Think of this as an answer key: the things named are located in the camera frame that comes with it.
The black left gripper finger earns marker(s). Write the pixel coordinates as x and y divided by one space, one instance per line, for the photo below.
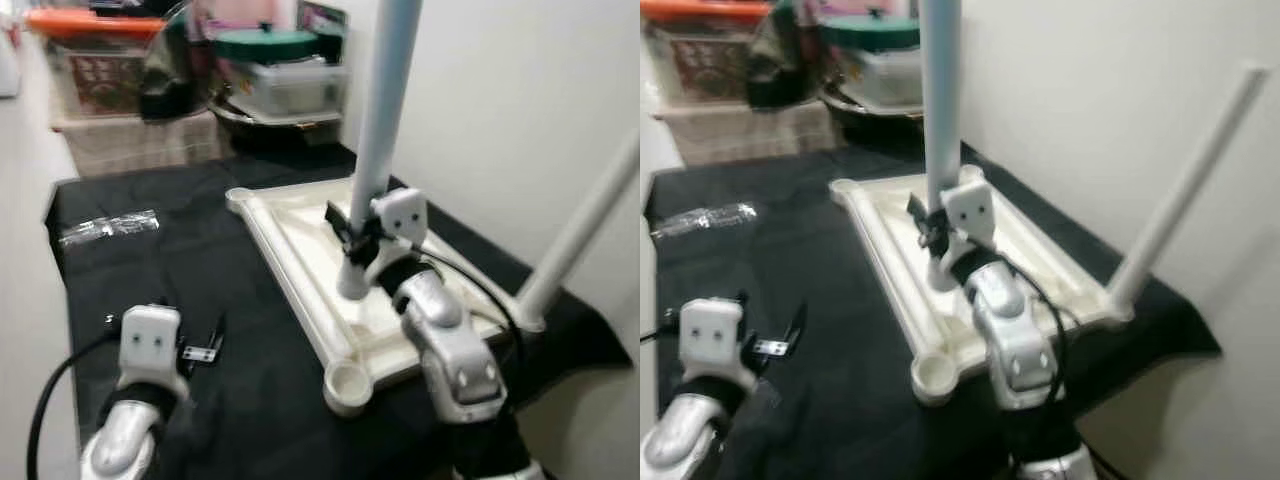
796 325
215 332

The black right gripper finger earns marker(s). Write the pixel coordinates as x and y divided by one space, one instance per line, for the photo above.
918 220
340 225

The white plastic table leg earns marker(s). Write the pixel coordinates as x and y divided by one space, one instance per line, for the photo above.
580 230
1190 190
940 100
385 100

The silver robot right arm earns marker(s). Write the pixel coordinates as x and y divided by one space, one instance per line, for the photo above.
450 350
1015 350

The black tablecloth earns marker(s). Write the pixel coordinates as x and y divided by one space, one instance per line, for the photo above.
800 430
200 420

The black wok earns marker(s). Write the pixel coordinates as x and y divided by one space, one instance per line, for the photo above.
255 118
865 112

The flat clear plastic wrap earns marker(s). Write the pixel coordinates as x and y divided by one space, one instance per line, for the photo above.
110 228
705 220

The clear plastic container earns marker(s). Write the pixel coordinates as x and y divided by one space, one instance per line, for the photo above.
290 88
890 78

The green pot lid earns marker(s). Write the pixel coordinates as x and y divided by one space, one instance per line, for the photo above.
870 33
265 45

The patterned cloth covered stand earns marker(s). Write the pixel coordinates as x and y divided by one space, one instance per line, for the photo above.
740 135
130 145

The orange-lid storage box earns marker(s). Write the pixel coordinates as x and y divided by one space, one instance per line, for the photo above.
700 55
90 65

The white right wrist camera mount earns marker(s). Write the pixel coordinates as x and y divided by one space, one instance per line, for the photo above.
968 205
400 215

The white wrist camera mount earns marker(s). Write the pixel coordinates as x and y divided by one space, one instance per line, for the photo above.
968 205
150 340
400 215
712 335

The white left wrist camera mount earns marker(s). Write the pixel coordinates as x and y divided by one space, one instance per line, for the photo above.
712 335
150 340

